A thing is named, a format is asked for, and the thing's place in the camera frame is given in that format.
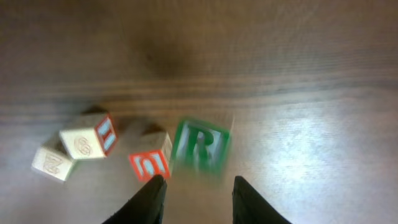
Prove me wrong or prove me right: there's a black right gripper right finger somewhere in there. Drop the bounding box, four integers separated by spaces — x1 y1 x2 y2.
232 175 290 224

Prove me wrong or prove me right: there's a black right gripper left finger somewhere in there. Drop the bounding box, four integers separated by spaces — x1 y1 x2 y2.
103 175 167 224

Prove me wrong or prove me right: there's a red U wooden block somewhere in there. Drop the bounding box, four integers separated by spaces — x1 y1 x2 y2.
128 124 174 183

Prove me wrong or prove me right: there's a red H wooden block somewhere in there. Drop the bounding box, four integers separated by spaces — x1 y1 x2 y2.
59 110 118 160

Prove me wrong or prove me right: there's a green R wooden block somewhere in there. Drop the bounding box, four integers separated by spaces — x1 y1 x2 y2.
171 117 232 175

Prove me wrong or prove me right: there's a wooden block number 2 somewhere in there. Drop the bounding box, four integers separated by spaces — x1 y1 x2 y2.
32 138 76 182

